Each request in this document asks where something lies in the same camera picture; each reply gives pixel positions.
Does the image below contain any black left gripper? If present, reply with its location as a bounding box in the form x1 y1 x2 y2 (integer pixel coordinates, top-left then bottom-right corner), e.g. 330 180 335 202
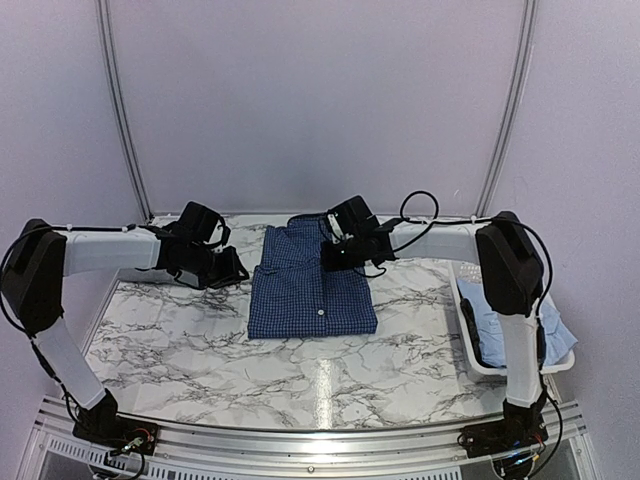
185 242 249 289

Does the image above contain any blue checked long sleeve shirt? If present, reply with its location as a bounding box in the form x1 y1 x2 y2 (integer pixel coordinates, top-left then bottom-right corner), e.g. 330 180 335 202
247 214 378 340

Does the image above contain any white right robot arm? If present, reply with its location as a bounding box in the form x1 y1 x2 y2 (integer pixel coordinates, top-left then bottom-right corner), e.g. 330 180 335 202
322 196 553 448

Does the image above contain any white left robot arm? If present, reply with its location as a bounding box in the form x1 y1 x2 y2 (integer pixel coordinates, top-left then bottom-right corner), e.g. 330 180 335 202
1 202 249 445

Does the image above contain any folded grey shirt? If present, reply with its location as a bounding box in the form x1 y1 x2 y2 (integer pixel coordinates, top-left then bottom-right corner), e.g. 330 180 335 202
173 270 207 291

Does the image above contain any dark garment in basket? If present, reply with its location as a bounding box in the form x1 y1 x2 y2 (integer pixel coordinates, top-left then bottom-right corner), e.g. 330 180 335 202
460 298 484 366

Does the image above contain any white plastic laundry basket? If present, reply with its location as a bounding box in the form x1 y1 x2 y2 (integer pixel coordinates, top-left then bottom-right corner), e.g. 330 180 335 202
449 261 578 382

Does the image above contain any light blue shirt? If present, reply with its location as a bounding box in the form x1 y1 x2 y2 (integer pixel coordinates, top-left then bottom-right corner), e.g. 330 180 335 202
457 277 580 369

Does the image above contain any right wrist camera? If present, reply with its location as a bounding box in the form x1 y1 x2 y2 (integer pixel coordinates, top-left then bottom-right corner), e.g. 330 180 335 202
325 212 351 244

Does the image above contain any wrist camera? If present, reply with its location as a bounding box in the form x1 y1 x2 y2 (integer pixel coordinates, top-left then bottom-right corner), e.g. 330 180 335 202
210 222 231 249
325 212 351 244

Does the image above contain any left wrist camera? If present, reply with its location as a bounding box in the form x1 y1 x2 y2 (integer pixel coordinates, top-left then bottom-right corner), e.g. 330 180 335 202
210 222 231 249

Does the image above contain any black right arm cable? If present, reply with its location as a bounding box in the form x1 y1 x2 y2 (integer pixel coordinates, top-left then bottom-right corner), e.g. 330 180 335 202
359 190 556 301

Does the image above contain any right aluminium corner post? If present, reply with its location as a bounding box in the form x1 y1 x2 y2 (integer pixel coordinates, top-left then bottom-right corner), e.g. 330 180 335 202
475 0 539 216

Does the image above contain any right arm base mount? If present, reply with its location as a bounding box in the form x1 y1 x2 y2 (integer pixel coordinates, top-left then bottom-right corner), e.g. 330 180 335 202
457 419 549 458

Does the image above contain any aluminium front frame rail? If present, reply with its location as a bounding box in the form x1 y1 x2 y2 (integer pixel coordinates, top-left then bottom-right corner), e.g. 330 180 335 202
16 397 604 479

